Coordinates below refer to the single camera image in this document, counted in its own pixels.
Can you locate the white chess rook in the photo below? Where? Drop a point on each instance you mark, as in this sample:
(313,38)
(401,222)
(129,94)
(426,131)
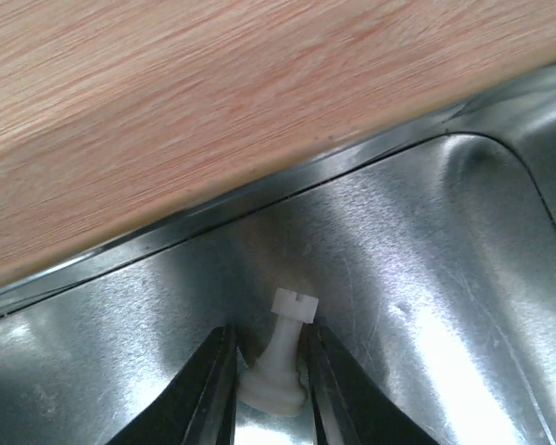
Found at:
(272,385)

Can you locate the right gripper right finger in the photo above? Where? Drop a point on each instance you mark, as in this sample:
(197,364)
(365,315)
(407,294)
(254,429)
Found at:
(348,408)

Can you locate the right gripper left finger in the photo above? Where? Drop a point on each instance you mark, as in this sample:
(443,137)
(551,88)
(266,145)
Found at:
(198,406)

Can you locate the gold square tin tray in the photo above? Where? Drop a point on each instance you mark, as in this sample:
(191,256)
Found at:
(431,248)

